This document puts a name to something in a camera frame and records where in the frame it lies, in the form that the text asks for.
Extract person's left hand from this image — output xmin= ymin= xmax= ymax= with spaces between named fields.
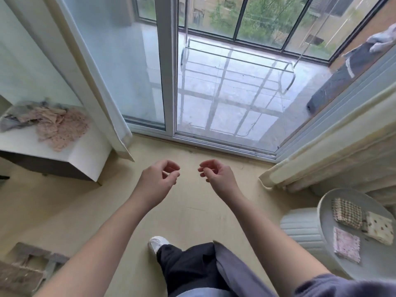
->
xmin=131 ymin=159 xmax=182 ymax=212

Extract person's right hand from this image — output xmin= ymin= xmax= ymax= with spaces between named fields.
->
xmin=198 ymin=159 xmax=244 ymax=203

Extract brown checked cloth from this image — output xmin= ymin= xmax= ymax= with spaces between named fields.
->
xmin=331 ymin=196 xmax=366 ymax=231

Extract cream polka dot cloths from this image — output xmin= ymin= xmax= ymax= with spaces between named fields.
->
xmin=362 ymin=210 xmax=396 ymax=247

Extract person's right forearm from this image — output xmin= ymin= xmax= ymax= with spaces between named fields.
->
xmin=224 ymin=190 xmax=332 ymax=297

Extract person's left forearm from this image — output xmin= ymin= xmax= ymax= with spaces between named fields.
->
xmin=34 ymin=196 xmax=156 ymax=297

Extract person's white shoe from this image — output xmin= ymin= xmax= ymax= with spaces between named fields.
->
xmin=147 ymin=236 xmax=172 ymax=256

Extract person's black trouser leg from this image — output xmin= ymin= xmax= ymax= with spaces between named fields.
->
xmin=155 ymin=240 xmax=281 ymax=297

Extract white round table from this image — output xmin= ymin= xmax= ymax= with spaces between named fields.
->
xmin=280 ymin=187 xmax=396 ymax=281

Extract white bundled curtain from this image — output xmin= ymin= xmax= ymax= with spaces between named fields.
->
xmin=258 ymin=83 xmax=396 ymax=207

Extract brown low stool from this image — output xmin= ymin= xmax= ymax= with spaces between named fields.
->
xmin=0 ymin=242 xmax=70 ymax=297

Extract dark blue tarpaulin cover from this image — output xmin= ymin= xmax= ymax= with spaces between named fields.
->
xmin=307 ymin=41 xmax=396 ymax=116

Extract white linen curtain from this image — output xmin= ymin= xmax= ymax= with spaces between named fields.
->
xmin=0 ymin=0 xmax=134 ymax=162

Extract white patterned cloth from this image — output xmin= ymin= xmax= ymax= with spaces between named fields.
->
xmin=369 ymin=23 xmax=396 ymax=55

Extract white sliding door frame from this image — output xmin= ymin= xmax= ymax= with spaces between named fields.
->
xmin=40 ymin=0 xmax=396 ymax=163

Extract dark balcony window frame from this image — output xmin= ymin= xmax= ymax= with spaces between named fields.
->
xmin=133 ymin=0 xmax=392 ymax=64

